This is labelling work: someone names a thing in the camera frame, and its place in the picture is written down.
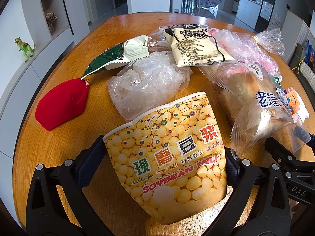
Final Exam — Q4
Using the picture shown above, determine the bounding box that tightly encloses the yellow soybean milk paper cup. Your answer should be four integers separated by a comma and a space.
103, 92, 227, 225

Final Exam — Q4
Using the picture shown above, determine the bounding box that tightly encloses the green white snack wrapper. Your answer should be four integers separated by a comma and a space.
81, 35, 152, 79

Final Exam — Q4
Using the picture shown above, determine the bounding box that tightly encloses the clear bread bag with toast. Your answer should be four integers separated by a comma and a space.
199, 63, 311, 157

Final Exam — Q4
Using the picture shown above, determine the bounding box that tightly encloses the green sofa with cushion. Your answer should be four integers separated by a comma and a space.
289, 40, 314, 108

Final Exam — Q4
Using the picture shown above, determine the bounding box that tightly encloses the red fabric pouch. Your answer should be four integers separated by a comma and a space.
35, 78, 90, 131

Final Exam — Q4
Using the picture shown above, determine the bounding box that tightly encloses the pink clear plastic bag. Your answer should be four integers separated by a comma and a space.
209, 27, 285, 76

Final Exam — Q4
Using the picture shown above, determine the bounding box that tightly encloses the crumpled clear plastic bag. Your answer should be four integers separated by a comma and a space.
107, 51, 192, 122

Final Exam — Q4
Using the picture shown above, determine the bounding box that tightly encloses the cream black printed food packet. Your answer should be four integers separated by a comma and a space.
162, 24, 236, 67

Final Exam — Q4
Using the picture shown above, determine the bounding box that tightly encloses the white low cabinet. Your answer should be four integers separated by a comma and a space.
236, 0, 261, 29

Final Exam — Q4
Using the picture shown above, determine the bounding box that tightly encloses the green toy dinosaur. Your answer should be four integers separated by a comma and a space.
14, 37, 36, 62

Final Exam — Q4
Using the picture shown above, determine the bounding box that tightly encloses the white wall cabinet shelf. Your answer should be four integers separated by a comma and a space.
0, 0, 76, 158

